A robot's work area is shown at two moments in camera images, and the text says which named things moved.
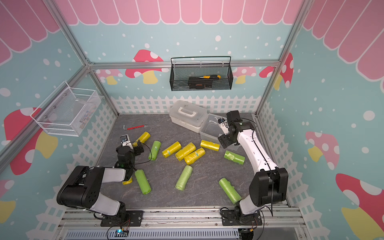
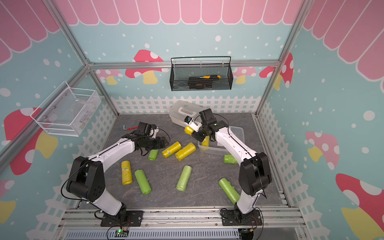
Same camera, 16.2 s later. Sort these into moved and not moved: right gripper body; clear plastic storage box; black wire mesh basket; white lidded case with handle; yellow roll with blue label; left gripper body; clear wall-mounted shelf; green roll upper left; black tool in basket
Moved: clear plastic storage box; left gripper body; yellow roll with blue label; right gripper body
Not moved: black tool in basket; white lidded case with handle; green roll upper left; clear wall-mounted shelf; black wire mesh basket
